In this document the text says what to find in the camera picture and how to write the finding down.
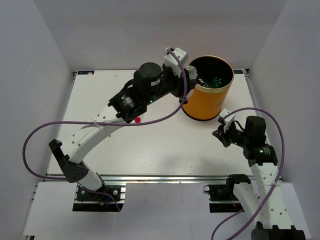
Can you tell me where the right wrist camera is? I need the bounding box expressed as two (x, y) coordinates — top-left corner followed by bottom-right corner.
(218, 108), (235, 133)

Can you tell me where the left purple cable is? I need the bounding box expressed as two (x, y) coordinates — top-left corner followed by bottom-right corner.
(22, 48), (190, 212)

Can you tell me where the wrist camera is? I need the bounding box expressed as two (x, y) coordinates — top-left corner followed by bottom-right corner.
(163, 47), (189, 77)
(218, 108), (235, 133)

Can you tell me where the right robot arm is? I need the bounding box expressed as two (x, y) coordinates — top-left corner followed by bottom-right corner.
(212, 116), (306, 240)

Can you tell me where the green soda bottle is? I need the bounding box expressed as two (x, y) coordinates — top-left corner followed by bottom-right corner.
(208, 77), (225, 89)

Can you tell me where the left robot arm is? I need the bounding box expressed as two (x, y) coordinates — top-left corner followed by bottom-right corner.
(48, 62), (197, 200)

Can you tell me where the black label clear bottle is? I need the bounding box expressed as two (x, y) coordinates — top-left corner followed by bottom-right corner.
(185, 65), (198, 89)

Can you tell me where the orange cylindrical bin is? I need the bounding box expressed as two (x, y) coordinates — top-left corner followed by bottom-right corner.
(182, 55), (235, 121)

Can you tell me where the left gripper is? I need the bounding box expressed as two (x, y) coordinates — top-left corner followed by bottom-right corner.
(145, 63), (197, 105)

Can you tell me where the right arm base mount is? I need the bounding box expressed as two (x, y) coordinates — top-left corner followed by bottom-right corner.
(203, 174), (251, 213)

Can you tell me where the purple cable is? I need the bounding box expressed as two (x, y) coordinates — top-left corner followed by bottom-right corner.
(211, 107), (286, 240)
(22, 48), (190, 212)

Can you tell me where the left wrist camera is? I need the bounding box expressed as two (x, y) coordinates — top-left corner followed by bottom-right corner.
(163, 47), (189, 77)

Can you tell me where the red label clear bottle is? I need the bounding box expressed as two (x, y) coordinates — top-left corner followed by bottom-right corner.
(134, 117), (142, 124)

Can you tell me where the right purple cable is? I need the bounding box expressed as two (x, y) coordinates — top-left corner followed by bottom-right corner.
(211, 107), (286, 240)

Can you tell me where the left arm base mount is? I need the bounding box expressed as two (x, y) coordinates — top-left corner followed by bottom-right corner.
(72, 183), (126, 213)

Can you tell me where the clear unlabelled bottle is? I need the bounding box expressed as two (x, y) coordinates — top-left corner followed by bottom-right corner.
(196, 77), (210, 88)

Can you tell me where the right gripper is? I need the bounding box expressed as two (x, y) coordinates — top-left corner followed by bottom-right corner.
(212, 120), (250, 148)

